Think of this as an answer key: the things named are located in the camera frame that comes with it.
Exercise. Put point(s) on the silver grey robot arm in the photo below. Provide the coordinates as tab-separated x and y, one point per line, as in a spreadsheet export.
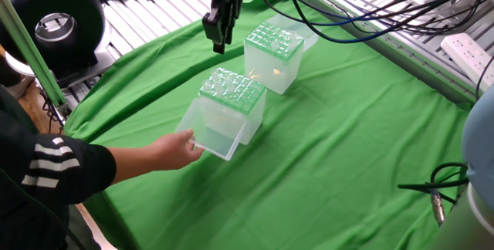
478	146

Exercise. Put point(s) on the white power strip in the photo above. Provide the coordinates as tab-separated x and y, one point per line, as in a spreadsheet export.
469	59

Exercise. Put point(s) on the green frame post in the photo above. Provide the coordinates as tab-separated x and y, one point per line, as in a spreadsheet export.
29	47

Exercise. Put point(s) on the bare right forearm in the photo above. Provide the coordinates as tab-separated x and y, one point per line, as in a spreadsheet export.
131	163

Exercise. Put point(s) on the translucent tip box holding tips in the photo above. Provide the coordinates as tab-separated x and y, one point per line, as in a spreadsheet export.
252	120

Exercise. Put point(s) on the translucent tip box nearly empty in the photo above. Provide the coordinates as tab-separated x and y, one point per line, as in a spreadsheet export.
270	72

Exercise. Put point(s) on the person's right hand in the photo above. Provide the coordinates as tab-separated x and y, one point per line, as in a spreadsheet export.
173	153

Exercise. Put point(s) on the white shoe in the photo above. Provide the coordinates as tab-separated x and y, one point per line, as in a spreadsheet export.
23	87

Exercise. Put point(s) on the green cloth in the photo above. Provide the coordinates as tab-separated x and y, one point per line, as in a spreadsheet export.
308	173

